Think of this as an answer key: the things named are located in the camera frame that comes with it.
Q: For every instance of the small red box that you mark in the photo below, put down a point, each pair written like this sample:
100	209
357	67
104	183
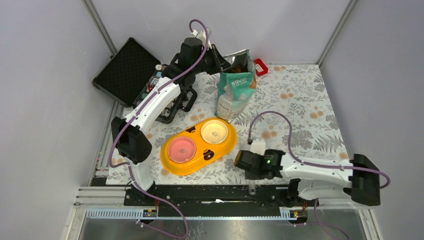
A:
260	67

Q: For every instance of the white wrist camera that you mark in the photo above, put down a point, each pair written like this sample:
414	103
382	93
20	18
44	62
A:
257	146
203	36

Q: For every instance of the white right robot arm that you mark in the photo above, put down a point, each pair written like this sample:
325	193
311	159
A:
312	178

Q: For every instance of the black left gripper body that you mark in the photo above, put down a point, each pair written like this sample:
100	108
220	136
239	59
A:
211	65

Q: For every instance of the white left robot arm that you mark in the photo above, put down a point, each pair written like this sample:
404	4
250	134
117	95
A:
129	133

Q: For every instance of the floral table mat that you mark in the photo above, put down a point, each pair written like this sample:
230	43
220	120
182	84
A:
295	110

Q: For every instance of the green dog food bag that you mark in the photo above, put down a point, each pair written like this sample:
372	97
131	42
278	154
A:
236	85

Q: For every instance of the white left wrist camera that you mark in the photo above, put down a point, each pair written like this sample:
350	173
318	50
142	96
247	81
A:
203	36

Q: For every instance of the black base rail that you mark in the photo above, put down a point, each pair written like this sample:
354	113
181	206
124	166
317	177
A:
217	200

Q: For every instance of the black poker chip case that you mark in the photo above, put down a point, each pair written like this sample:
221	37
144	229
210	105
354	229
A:
129	75

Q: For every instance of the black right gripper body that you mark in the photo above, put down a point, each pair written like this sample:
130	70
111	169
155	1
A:
252	175

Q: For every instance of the clear plastic scoop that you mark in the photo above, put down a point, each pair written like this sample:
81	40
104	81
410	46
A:
252	187

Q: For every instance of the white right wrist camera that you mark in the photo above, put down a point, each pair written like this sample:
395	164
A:
257	146

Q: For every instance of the yellow double pet bowl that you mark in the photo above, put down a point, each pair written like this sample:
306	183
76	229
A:
197	146

